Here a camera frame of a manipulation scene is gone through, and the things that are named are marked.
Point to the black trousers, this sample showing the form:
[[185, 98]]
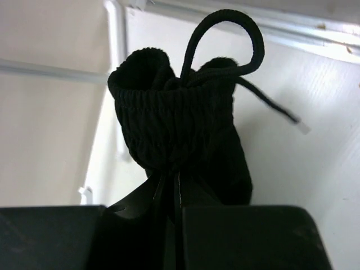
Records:
[[185, 123]]

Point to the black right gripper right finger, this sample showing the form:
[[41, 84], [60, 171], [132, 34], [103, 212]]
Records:
[[247, 237]]

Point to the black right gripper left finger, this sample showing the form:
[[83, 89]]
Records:
[[131, 234]]

